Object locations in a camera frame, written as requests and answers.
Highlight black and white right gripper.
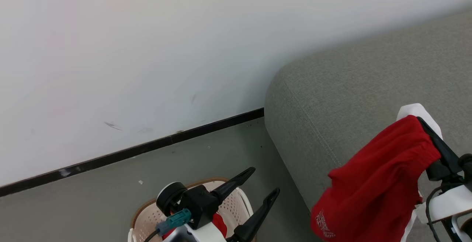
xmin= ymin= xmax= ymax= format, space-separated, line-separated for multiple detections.
xmin=417 ymin=117 xmax=472 ymax=223

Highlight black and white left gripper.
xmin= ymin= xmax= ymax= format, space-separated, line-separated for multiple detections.
xmin=180 ymin=167 xmax=280 ymax=242

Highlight red and white garment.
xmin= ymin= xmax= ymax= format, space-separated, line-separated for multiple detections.
xmin=162 ymin=212 xmax=228 ymax=239

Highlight red shorts with white trim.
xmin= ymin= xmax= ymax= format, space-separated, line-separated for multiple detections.
xmin=310 ymin=104 xmax=443 ymax=242

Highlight grey fabric sofa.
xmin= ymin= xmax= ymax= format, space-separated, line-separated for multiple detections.
xmin=264 ymin=10 xmax=472 ymax=242

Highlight cream perforated laundry basket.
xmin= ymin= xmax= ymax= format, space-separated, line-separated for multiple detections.
xmin=128 ymin=177 xmax=257 ymax=242

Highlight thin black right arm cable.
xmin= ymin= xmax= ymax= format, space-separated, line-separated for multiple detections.
xmin=425 ymin=186 xmax=448 ymax=237

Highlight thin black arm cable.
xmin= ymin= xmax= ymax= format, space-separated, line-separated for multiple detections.
xmin=143 ymin=229 xmax=163 ymax=242
xmin=425 ymin=186 xmax=448 ymax=237

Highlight teal cable connector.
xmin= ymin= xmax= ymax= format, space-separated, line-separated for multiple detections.
xmin=157 ymin=208 xmax=192 ymax=236

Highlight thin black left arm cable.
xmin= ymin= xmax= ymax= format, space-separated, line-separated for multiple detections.
xmin=143 ymin=229 xmax=163 ymax=242

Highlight black wall baseboard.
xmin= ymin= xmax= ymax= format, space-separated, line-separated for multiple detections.
xmin=0 ymin=107 xmax=264 ymax=197

